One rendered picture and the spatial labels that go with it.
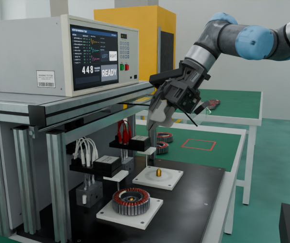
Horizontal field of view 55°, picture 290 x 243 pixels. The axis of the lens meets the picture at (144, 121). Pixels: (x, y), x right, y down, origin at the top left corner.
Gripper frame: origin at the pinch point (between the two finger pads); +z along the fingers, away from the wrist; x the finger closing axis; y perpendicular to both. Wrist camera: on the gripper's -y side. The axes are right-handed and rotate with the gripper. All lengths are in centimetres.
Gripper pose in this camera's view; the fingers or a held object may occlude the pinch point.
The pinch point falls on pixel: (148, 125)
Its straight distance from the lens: 77.2
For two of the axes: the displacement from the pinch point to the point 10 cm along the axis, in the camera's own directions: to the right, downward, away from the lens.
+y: 5.6, 3.9, -7.3
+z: -5.6, 8.3, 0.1
